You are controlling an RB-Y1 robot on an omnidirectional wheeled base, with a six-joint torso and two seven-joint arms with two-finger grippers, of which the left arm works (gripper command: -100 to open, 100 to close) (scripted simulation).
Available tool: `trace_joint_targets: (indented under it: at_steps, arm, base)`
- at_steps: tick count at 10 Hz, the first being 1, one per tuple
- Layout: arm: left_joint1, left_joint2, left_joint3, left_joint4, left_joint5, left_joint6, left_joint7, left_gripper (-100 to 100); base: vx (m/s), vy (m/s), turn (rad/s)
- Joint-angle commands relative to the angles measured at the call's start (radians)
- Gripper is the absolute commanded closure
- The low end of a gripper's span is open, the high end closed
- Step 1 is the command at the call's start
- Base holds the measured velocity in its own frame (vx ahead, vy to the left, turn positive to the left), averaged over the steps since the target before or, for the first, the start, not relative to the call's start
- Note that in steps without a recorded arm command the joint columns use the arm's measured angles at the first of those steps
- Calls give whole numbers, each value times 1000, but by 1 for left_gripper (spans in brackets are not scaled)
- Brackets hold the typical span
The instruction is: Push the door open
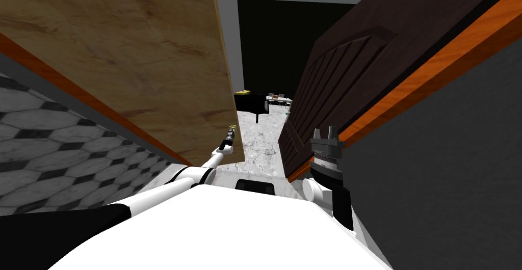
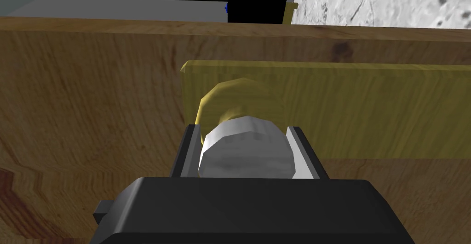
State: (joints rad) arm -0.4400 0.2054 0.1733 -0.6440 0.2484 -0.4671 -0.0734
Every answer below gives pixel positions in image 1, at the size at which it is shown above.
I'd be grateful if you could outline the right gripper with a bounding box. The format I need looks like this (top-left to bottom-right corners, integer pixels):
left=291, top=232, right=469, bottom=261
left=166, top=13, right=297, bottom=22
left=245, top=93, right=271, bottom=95
left=309, top=125, right=342, bottom=163

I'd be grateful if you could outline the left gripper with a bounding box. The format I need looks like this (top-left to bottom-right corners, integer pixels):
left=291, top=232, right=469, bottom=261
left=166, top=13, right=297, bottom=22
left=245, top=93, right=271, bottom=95
left=219, top=132, right=235, bottom=151

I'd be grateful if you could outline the black table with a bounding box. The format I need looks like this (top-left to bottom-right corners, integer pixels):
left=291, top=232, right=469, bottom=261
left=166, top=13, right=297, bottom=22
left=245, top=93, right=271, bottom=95
left=234, top=90, right=270, bottom=124

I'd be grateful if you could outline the white table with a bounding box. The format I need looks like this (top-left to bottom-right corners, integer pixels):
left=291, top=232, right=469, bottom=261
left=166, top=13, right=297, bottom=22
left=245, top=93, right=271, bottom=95
left=266, top=92, right=294, bottom=107

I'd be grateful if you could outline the dark brown door leaf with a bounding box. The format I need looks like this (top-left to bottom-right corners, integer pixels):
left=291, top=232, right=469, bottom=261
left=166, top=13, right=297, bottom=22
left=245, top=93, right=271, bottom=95
left=278, top=0, right=513, bottom=179

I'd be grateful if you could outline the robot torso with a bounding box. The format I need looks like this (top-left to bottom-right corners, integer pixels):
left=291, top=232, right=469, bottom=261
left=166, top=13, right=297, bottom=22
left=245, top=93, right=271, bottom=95
left=48, top=178, right=393, bottom=270

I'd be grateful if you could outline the light wood door leaf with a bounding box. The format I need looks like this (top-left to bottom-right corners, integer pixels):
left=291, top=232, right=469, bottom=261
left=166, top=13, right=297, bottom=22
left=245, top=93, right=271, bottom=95
left=0, top=0, right=246, bottom=167

